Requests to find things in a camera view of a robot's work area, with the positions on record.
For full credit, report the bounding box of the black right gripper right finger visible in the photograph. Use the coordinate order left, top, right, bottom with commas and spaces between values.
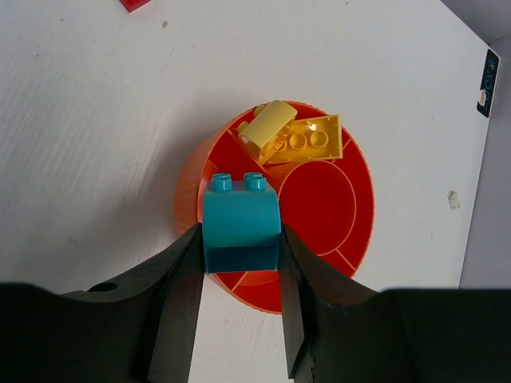
279, 226, 510, 382

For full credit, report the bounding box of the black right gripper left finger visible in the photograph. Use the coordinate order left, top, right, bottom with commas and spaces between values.
1, 225, 204, 382

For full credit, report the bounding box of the teal arched lego brick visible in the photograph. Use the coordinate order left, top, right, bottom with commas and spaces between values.
202, 172, 281, 274

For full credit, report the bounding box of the long yellow lego brick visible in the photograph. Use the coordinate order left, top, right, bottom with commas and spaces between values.
266, 115, 343, 164

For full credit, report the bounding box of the orange round divided container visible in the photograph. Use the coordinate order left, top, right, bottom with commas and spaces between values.
173, 99, 376, 316

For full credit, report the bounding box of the small white scrap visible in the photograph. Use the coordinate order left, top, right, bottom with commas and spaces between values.
447, 190, 461, 209

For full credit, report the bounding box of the left blue corner sticker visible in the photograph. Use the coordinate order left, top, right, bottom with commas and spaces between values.
477, 49, 500, 118

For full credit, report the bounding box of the flat red lego plate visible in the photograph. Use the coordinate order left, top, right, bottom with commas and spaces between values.
120, 0, 151, 13

